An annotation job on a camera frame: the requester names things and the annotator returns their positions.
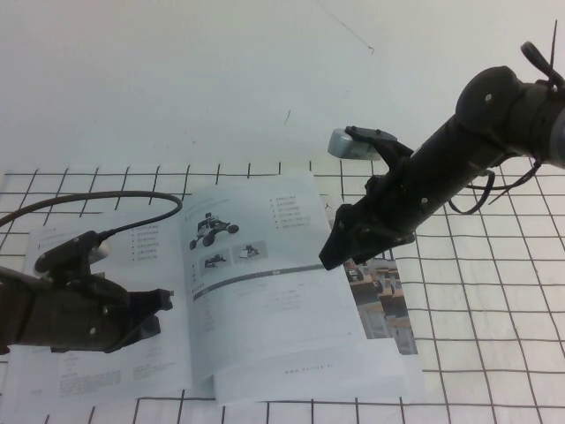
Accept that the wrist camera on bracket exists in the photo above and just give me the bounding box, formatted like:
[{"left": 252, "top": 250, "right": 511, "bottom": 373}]
[
  {"left": 327, "top": 125, "right": 401, "bottom": 163},
  {"left": 34, "top": 230, "right": 112, "bottom": 280}
]

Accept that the black strap loop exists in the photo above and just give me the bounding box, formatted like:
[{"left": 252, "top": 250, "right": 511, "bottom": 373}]
[{"left": 519, "top": 41, "right": 565, "bottom": 92}]

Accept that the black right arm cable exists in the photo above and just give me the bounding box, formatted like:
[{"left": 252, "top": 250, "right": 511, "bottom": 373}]
[{"left": 448, "top": 156, "right": 546, "bottom": 217}]

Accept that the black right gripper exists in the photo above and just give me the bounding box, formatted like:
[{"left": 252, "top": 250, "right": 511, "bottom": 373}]
[{"left": 320, "top": 152, "right": 437, "bottom": 271}]

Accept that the thick black left camera cable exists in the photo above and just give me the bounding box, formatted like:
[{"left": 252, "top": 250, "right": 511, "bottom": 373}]
[{"left": 0, "top": 189, "right": 185, "bottom": 242}]

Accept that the thin black zip tie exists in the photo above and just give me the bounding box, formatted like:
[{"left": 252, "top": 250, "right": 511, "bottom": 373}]
[{"left": 548, "top": 19, "right": 560, "bottom": 79}]

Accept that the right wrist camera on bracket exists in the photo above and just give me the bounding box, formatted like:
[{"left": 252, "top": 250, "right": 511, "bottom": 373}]
[{"left": 327, "top": 125, "right": 401, "bottom": 163}]

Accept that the white product catalogue book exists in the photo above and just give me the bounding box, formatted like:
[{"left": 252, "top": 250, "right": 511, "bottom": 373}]
[{"left": 4, "top": 170, "right": 368, "bottom": 404}]

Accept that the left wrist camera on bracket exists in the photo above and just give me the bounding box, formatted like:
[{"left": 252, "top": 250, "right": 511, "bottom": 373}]
[{"left": 34, "top": 230, "right": 112, "bottom": 280}]

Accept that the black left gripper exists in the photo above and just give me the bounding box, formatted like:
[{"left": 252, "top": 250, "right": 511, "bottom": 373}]
[{"left": 37, "top": 274, "right": 175, "bottom": 355}]

